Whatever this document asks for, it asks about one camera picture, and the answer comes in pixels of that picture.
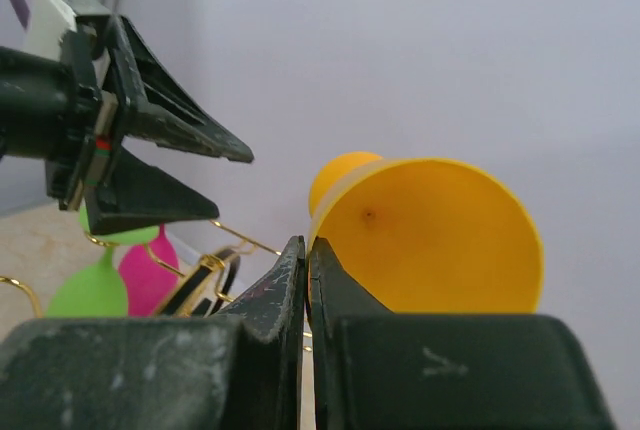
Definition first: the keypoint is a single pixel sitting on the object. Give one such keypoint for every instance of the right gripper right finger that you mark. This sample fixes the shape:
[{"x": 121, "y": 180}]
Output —
[{"x": 377, "y": 369}]

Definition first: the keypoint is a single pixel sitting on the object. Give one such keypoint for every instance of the green wine glass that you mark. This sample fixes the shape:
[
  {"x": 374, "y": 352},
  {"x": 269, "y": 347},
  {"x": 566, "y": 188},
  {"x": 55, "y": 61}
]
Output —
[{"x": 98, "y": 290}]

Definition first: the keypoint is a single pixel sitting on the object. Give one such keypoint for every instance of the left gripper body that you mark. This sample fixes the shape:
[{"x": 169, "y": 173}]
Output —
[{"x": 56, "y": 111}]

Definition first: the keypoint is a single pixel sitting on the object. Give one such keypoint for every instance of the orange wine glass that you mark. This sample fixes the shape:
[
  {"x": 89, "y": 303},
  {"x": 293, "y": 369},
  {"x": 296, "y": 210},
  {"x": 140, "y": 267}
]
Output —
[{"x": 428, "y": 235}]

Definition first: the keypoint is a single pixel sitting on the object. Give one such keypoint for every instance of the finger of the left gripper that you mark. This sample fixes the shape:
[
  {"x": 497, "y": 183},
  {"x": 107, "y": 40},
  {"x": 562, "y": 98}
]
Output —
[
  {"x": 138, "y": 195},
  {"x": 155, "y": 108}
]

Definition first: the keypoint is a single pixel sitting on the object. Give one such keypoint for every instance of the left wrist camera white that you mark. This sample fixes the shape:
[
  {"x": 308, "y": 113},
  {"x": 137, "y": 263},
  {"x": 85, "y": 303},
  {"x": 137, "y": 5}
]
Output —
[{"x": 52, "y": 15}]

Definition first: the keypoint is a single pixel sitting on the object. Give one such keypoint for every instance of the pink wine glass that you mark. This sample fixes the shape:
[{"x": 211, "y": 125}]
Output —
[{"x": 147, "y": 282}]

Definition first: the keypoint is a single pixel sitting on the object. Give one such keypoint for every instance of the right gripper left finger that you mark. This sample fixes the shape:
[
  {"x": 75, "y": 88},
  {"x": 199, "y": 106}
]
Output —
[{"x": 240, "y": 368}]

